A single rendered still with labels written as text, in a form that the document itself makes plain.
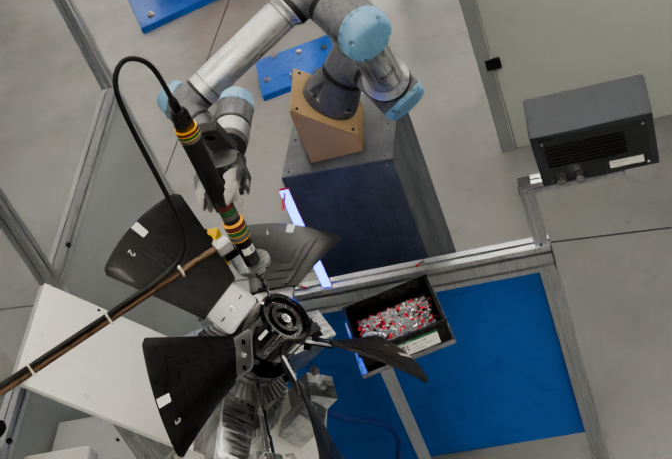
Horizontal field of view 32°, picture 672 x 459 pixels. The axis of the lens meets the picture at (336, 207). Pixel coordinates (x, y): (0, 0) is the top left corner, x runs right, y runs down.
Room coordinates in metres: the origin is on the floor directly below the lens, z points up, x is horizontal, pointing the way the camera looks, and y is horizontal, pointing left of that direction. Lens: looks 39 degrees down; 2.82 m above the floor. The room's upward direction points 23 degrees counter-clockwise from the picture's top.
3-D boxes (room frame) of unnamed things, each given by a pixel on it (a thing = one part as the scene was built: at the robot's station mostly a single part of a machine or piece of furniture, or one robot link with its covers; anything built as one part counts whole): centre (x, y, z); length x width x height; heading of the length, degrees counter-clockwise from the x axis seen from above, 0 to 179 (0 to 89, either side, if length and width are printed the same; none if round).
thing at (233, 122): (2.03, 0.14, 1.48); 0.08 x 0.05 x 0.08; 73
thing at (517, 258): (2.16, 0.00, 0.82); 0.90 x 0.04 x 0.08; 73
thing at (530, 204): (2.03, -0.42, 0.96); 0.03 x 0.03 x 0.20; 73
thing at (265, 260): (1.84, 0.21, 1.34); 0.09 x 0.07 x 0.10; 108
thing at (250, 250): (1.84, 0.20, 1.50); 0.04 x 0.04 x 0.46
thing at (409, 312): (1.98, -0.03, 0.83); 0.19 x 0.14 x 0.04; 89
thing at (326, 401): (1.81, 0.21, 0.91); 0.12 x 0.08 x 0.12; 73
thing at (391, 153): (2.56, -0.09, 0.50); 0.30 x 0.30 x 1.00; 69
